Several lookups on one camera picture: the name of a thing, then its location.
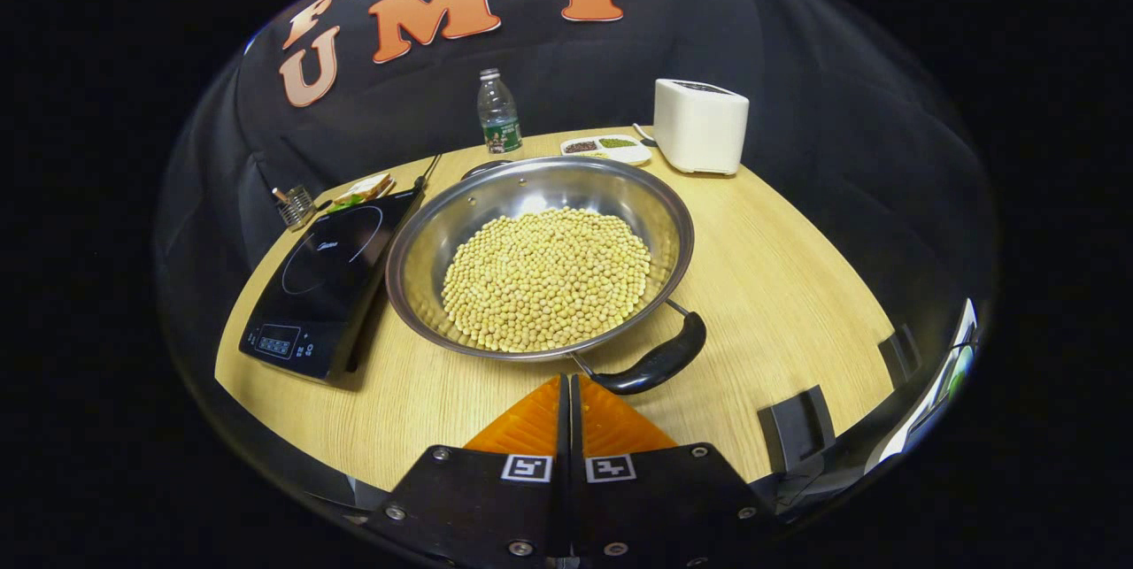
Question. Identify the white divided dish of beans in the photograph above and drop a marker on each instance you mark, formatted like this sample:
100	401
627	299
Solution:
611	150

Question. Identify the pile of soybeans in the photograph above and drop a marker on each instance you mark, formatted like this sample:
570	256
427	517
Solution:
544	277

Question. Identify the black induction cooktop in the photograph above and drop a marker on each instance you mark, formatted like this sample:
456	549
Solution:
327	286

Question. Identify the white toaster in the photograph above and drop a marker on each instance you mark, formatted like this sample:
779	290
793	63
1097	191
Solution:
699	131

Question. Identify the clear plastic water bottle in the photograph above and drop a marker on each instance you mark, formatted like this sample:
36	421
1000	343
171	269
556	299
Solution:
499	118

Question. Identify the sandwich with lettuce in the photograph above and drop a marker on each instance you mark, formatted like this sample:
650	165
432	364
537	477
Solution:
365	188

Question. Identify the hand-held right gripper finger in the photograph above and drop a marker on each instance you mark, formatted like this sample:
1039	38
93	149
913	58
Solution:
576	436
564	436

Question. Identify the black table edge bracket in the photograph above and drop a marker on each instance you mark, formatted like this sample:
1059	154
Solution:
900	357
797	432

